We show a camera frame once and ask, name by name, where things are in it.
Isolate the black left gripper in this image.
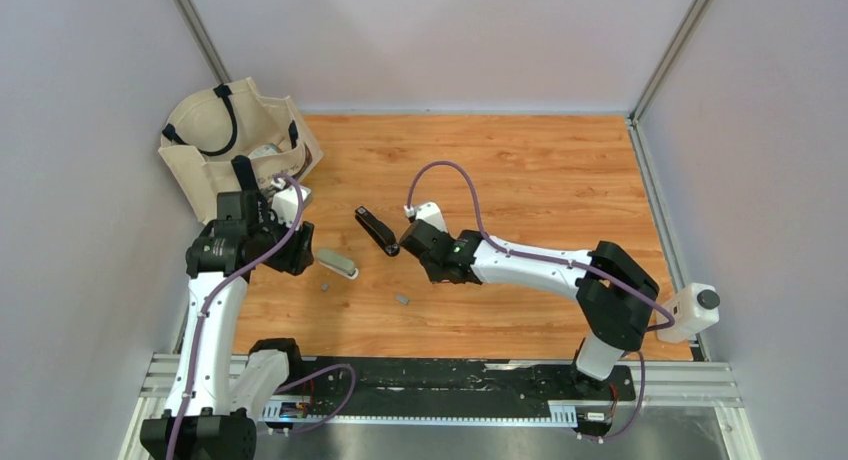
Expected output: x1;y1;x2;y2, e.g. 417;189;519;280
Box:
247;208;315;277

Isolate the black large stapler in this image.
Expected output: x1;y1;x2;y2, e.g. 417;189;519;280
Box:
354;206;400;257

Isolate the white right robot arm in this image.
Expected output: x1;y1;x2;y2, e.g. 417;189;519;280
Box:
399;220;660;399

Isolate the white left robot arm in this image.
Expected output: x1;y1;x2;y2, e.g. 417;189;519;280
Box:
139;185;314;459

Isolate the beige canvas tote bag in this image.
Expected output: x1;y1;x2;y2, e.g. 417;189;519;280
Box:
158;77;324;224

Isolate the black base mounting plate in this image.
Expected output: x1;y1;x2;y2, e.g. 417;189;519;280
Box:
260;357;644;436

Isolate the white box with black knob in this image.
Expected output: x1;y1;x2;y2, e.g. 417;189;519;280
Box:
657;283;721;344

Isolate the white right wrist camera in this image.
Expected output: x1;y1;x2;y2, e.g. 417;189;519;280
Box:
403;202;449;233

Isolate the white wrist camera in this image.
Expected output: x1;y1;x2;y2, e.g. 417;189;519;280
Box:
403;202;449;233
271;177;313;227

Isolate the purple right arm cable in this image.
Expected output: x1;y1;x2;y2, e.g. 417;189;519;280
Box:
405;160;677;444

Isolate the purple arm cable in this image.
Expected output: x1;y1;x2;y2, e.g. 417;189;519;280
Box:
405;160;677;444
164;172;357;460

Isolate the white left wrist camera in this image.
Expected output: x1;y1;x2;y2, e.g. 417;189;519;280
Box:
271;177;313;227

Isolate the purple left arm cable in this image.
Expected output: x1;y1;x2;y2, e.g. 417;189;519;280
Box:
164;172;357;460

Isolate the aluminium frame rail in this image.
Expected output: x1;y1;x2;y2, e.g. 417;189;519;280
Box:
142;352;743;428

